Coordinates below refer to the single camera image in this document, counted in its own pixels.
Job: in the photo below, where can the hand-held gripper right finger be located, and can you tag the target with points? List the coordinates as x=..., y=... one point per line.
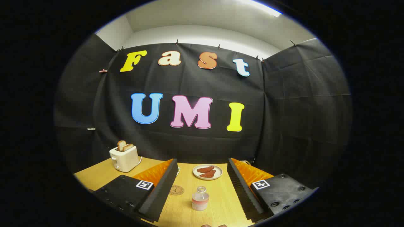
x=244, y=192

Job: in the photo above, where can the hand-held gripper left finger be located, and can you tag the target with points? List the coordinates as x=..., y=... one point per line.
x=159, y=197

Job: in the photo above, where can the round cork coaster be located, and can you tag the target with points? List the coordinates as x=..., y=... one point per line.
x=177, y=190

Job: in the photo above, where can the clear plastic juice bottle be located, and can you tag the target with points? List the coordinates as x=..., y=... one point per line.
x=200, y=200

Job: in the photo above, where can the wooden table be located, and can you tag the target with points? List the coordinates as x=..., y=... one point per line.
x=221, y=201

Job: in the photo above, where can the white round plate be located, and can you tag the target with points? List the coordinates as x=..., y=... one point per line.
x=218, y=171

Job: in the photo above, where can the brown sausage piece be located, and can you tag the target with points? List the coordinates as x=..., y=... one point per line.
x=208, y=174
x=205, y=169

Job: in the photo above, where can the cream toaster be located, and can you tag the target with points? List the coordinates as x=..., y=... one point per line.
x=124, y=159

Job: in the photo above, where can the toast slice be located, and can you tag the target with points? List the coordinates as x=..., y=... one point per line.
x=127, y=147
x=121, y=145

